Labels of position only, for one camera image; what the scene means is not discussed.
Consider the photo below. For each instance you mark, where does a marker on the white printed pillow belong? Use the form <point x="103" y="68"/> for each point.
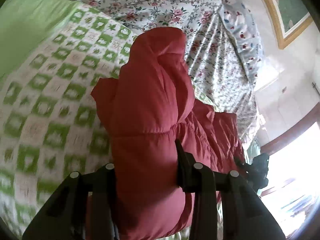
<point x="240" y="30"/>

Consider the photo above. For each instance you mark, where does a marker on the window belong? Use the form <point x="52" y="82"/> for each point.
<point x="295" y="155"/>

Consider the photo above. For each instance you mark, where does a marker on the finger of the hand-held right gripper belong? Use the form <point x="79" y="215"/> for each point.
<point x="241" y="162"/>

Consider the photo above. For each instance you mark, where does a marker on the wall switch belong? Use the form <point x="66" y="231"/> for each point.
<point x="284" y="89"/>

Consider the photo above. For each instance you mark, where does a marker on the floral quilt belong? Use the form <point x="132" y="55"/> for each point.
<point x="155" y="5"/>

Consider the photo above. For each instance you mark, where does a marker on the green checkered bedsheet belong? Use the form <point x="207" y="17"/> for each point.
<point x="45" y="100"/>

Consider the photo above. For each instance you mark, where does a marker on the gold framed picture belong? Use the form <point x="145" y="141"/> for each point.
<point x="290" y="7"/>

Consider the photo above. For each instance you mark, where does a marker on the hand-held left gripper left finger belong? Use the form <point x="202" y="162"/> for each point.
<point x="105" y="182"/>

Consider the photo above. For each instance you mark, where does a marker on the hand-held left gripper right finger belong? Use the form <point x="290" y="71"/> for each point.
<point x="183" y="170"/>

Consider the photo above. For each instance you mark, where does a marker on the red quilted jacket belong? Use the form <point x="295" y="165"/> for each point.
<point x="150" y="110"/>

